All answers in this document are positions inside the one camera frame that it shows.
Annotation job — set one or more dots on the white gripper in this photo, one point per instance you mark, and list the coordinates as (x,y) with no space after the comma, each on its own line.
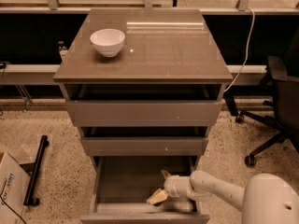
(172,184)

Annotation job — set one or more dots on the grey top drawer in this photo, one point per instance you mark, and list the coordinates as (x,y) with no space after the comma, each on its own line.
(132,105)

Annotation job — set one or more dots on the cardboard box with print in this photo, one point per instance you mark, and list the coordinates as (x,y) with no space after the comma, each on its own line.
(13,186)

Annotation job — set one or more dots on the black office chair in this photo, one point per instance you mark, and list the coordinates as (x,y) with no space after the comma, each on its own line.
(285,100)

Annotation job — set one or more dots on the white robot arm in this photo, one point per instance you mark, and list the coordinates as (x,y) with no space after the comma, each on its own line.
(266,199)

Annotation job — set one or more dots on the grey bottom drawer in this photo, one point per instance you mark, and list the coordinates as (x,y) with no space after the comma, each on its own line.
(123,185)

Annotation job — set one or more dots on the grey middle drawer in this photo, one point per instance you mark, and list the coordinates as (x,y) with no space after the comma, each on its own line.
(144,141)

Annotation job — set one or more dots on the small bottle behind cabinet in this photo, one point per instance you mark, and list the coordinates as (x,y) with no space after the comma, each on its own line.
(63,49)

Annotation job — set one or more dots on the white ceramic bowl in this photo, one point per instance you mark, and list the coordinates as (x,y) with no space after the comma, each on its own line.
(108,42)

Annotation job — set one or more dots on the grey drawer cabinet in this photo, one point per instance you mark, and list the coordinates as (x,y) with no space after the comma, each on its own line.
(161,47)

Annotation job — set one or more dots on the black metal bar stand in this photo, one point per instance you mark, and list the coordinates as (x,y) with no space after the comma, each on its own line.
(32,169)

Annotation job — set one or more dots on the grey drawer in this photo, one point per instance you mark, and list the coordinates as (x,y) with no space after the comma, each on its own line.
(132,105)
(144,141)
(123,185)

